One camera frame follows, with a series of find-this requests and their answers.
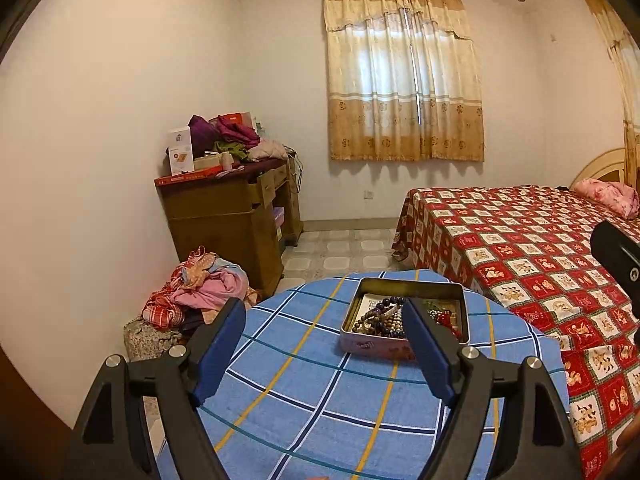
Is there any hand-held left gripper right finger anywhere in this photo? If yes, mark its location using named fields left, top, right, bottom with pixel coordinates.
left=400, top=298, right=586, bottom=480

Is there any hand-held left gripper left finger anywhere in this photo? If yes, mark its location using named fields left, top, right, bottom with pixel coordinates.
left=67, top=297, right=248, bottom=480

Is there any pink metal tin box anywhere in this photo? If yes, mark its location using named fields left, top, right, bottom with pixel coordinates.
left=340, top=277, right=471, bottom=361

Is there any brown bead bracelet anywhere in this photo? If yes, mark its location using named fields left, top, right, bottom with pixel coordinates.
left=351, top=309, right=402, bottom=335

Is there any person's right forearm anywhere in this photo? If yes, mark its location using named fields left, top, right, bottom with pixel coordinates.
left=616, top=427, right=640, bottom=480

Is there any pile of pink red clothes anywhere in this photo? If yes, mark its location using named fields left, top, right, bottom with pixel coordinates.
left=142, top=246, right=258, bottom=333

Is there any pink floral pillow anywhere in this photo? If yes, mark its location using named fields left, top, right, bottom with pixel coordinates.
left=572, top=178, right=640, bottom=219

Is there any speckled woven sack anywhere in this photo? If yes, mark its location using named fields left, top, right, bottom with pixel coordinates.
left=124, top=316, right=191, bottom=361

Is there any beige wooden headboard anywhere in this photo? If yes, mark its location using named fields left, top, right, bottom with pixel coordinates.
left=570, top=147, right=632, bottom=188

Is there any bed with red quilt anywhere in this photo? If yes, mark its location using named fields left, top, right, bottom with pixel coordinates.
left=391, top=186, right=640, bottom=480

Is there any brown wooden desk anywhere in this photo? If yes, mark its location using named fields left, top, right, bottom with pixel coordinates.
left=159, top=155, right=305, bottom=301

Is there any flat red box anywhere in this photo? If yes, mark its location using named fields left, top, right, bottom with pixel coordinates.
left=154, top=165, right=223, bottom=187

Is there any white printed carton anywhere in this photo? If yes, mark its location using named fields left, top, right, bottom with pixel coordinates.
left=166, top=127, right=196, bottom=177

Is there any beige side curtain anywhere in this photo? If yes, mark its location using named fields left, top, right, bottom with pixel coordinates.
left=582, top=0, right=640, bottom=186

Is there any pile of clothes on desk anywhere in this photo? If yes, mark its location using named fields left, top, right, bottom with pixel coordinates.
left=187, top=114, right=291, bottom=163

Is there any red and white box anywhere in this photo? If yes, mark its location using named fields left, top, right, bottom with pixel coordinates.
left=217, top=111, right=256, bottom=131

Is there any beige patterned window curtain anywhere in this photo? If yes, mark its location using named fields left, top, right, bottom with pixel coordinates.
left=322, top=0, right=486, bottom=163

